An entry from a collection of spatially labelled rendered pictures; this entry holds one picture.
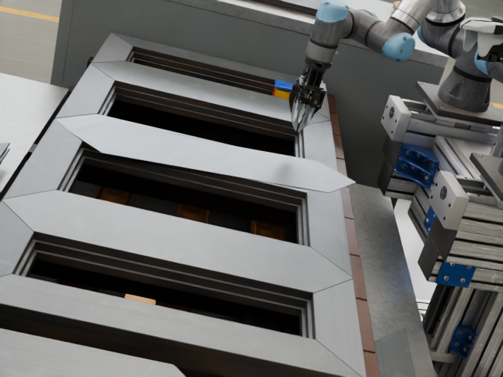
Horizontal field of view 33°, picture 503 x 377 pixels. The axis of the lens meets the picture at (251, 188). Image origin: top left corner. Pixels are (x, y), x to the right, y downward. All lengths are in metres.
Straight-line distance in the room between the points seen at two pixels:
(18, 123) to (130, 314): 1.02
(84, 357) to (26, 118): 1.14
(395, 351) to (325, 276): 0.25
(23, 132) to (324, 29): 0.85
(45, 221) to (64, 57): 1.33
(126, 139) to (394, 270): 0.78
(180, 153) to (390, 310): 0.64
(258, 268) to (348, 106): 1.34
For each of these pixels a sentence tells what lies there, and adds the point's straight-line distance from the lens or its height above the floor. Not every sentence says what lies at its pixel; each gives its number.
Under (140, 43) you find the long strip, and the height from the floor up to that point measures 0.87.
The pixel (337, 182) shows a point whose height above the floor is 0.87.
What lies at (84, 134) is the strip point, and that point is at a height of 0.87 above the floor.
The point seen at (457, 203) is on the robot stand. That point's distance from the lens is 2.04.
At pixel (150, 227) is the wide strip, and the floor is 0.87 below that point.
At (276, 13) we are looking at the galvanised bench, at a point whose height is 1.05.
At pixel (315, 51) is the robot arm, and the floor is 1.16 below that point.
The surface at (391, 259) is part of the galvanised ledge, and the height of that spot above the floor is 0.68.
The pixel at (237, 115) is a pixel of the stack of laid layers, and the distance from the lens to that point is 2.48.
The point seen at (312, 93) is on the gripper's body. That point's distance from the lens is 2.22.
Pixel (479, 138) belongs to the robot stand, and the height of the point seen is 0.96.
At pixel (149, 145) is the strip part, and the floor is 0.87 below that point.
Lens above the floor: 1.76
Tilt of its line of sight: 26 degrees down
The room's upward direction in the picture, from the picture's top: 15 degrees clockwise
